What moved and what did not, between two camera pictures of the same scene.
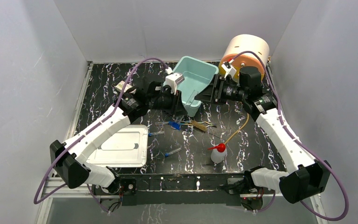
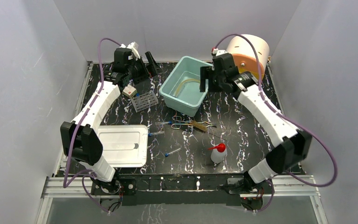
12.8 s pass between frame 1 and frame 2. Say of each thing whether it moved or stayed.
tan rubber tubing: moved
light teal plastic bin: stayed
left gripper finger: moved
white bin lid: stayed
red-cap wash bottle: stayed
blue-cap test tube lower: stayed
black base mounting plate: stayed
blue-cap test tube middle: stayed
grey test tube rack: moved
